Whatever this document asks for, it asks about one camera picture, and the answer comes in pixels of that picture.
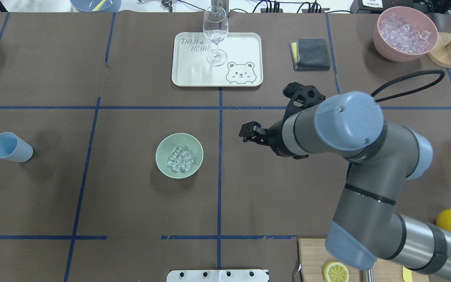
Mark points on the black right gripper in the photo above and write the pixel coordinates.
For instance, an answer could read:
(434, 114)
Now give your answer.
(276, 138)

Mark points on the green bowl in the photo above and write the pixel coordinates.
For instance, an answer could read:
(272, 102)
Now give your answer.
(166, 147)

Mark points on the light blue plastic cup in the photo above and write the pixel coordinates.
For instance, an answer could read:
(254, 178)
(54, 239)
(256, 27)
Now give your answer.
(13, 148)

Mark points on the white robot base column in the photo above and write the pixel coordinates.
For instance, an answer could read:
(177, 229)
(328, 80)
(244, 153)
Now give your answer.
(219, 275)

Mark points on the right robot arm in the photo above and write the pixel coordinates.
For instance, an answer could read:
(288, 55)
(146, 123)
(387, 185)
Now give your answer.
(382, 156)

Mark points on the ice cubes in green bowl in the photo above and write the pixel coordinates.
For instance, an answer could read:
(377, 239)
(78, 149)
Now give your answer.
(181, 160)

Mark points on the pink bowl with ice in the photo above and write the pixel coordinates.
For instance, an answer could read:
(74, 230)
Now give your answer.
(404, 34)

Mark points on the blue bowl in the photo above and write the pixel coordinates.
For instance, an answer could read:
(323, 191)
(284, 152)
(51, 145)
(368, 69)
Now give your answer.
(110, 6)

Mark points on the cream bear tray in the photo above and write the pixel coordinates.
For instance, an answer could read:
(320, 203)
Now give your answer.
(195, 63)

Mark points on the grey folded cloth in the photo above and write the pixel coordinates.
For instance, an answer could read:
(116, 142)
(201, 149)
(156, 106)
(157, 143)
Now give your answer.
(310, 54)

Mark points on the clear wine glass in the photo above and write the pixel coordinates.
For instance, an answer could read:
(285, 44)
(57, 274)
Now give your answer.
(215, 27)

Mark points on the wooden cutting board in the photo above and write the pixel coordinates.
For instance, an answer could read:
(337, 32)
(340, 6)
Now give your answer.
(313, 256)

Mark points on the lemon half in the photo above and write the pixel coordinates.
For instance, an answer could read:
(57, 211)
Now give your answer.
(335, 271)

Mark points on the yellow plastic knife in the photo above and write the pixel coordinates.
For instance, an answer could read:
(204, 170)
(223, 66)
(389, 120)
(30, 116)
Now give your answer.
(406, 274)

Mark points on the yellow plastic fork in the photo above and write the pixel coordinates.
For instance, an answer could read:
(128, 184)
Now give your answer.
(99, 5)

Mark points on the wooden mug stand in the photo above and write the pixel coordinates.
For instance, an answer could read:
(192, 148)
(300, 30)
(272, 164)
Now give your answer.
(450, 49)

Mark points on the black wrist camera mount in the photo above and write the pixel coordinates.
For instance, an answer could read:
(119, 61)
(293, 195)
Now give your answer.
(301, 97)

